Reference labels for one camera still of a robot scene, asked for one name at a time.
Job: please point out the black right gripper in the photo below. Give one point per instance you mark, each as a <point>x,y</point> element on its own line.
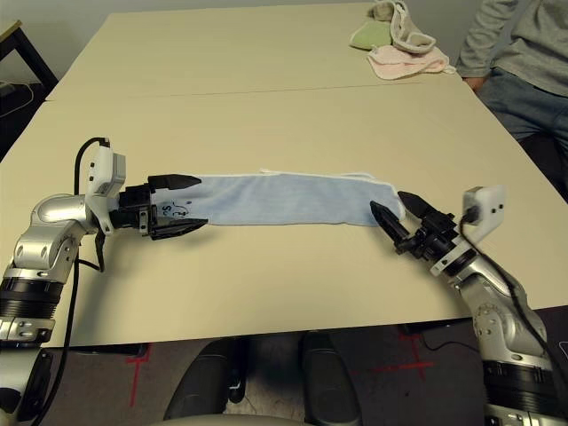
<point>430,237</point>

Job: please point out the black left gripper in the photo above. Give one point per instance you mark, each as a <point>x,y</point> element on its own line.
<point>133,213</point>

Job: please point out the light blue towel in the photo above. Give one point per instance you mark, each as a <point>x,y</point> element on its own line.
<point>288,199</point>

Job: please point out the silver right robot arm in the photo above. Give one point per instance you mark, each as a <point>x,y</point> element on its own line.
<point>501,319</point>

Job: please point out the bystander grey sleeved forearm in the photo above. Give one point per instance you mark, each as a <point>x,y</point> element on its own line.
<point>481,40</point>

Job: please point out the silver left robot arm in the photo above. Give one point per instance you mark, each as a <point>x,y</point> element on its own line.
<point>44,248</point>

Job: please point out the green towel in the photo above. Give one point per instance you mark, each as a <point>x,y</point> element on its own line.
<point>370,35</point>

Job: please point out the bystander hand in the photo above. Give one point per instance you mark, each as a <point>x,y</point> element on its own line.
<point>475,83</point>

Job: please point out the red tape cross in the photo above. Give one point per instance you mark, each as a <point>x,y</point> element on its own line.
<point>415,361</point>
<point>135,377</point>

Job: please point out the black robot left leg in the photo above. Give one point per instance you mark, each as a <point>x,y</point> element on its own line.
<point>199,381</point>

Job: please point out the black robot leg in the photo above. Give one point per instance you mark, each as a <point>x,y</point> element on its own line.
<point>330,381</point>
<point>199,381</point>

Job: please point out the black robot right leg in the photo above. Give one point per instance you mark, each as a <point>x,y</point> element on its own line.
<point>330,381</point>

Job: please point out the bystander in grey sweater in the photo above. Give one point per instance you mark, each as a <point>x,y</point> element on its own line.
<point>532,53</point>

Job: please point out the black framed side table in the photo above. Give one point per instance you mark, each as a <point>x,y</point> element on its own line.
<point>22,40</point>

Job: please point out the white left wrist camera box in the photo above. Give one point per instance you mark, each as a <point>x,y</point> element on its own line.
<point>104,173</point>

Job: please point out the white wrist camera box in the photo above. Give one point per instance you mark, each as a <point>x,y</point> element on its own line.
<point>486,208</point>
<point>104,173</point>

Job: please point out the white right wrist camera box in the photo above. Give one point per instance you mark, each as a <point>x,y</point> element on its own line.
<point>486,208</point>

